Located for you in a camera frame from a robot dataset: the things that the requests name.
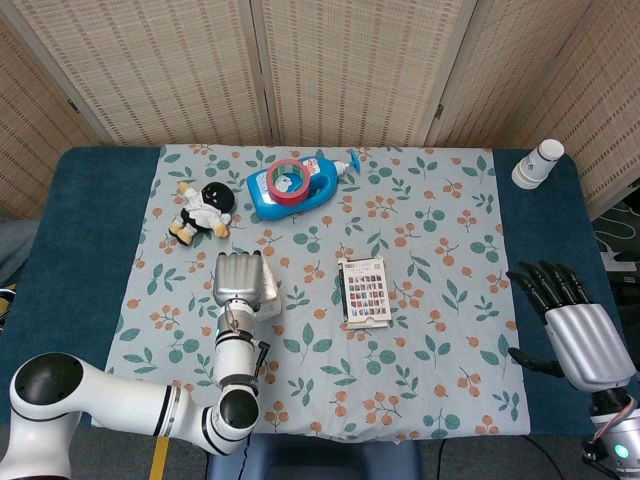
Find white paper packet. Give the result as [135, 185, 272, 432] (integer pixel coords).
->
[259, 259, 282, 321]

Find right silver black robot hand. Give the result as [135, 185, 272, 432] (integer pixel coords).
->
[506, 259, 632, 392]

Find floral tablecloth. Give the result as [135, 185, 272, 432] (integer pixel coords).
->
[98, 143, 532, 444]

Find beige woven folding screen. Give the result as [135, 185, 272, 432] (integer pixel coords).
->
[0, 0, 640, 221]

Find white paper cup stack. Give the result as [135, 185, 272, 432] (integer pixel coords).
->
[510, 138, 565, 190]

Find dark blue table cover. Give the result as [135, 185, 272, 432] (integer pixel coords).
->
[0, 144, 626, 441]

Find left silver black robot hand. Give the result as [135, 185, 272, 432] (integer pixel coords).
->
[212, 248, 266, 314]

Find bystander grey trousers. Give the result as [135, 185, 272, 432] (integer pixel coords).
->
[0, 217, 39, 286]

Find black white plush doll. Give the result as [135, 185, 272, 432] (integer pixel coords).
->
[168, 180, 237, 246]

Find white power strip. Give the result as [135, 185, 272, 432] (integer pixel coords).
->
[602, 249, 640, 274]

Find red tape roll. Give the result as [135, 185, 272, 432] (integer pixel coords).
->
[265, 158, 311, 206]

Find blue pump detergent bottle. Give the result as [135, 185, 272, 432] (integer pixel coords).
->
[245, 148, 365, 221]

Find blue padded stool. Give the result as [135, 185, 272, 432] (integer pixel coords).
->
[206, 432, 422, 480]

